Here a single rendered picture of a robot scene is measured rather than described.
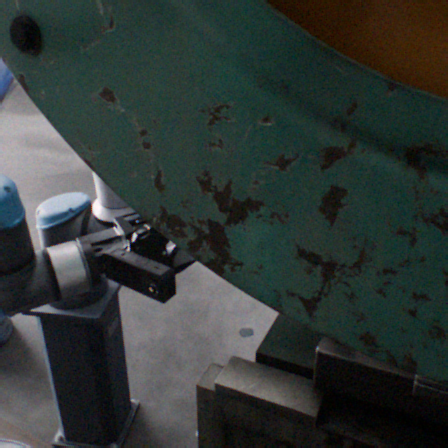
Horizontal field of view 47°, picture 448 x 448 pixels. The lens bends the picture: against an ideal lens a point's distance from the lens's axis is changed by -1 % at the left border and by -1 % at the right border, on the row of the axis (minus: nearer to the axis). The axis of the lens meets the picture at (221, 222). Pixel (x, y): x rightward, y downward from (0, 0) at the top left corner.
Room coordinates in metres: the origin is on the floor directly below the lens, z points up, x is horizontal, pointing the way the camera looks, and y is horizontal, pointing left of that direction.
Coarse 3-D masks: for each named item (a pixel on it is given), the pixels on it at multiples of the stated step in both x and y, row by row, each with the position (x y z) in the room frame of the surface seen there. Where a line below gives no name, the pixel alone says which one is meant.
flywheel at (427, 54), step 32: (288, 0) 0.35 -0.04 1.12; (320, 0) 0.34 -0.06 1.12; (352, 0) 0.33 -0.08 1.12; (384, 0) 0.32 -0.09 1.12; (416, 0) 0.31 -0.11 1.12; (320, 32) 0.34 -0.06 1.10; (352, 32) 0.33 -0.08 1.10; (384, 32) 0.32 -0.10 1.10; (416, 32) 0.31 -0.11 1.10; (384, 64) 0.32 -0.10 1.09; (416, 64) 0.31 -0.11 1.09
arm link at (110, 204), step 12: (96, 180) 0.92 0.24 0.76; (108, 192) 0.91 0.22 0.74; (96, 204) 0.95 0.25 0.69; (108, 204) 0.92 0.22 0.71; (120, 204) 0.92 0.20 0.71; (96, 216) 0.92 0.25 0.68; (108, 216) 0.91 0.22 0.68; (132, 216) 0.92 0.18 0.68; (96, 228) 0.93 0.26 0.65; (108, 228) 0.91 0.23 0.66
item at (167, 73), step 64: (0, 0) 0.35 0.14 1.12; (64, 0) 0.33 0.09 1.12; (128, 0) 0.31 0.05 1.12; (192, 0) 0.29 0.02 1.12; (256, 0) 0.28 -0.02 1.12; (64, 64) 0.33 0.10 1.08; (128, 64) 0.31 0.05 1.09; (192, 64) 0.29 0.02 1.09; (256, 64) 0.28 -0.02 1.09; (320, 64) 0.26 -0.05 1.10; (64, 128) 0.33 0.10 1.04; (128, 128) 0.31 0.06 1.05; (192, 128) 0.29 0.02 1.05; (256, 128) 0.27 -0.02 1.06; (320, 128) 0.26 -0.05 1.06; (384, 128) 0.25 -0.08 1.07; (128, 192) 0.31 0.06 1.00; (192, 192) 0.29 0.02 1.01; (256, 192) 0.27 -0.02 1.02; (320, 192) 0.26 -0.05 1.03; (384, 192) 0.24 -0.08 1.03; (192, 256) 0.29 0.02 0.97; (256, 256) 0.27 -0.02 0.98; (320, 256) 0.26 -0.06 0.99; (384, 256) 0.24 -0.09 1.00; (320, 320) 0.26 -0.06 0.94; (384, 320) 0.24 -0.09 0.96
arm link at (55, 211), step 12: (48, 204) 0.99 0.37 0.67; (60, 204) 0.98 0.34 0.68; (72, 204) 0.97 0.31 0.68; (84, 204) 0.98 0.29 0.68; (36, 216) 0.97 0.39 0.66; (48, 216) 0.94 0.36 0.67; (60, 216) 0.94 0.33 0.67; (72, 216) 0.95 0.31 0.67; (84, 216) 0.96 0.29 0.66; (48, 228) 0.94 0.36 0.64; (60, 228) 0.94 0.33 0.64; (72, 228) 0.94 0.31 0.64; (84, 228) 0.94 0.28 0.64; (48, 240) 0.94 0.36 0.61; (60, 240) 0.94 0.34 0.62; (72, 240) 0.93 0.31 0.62
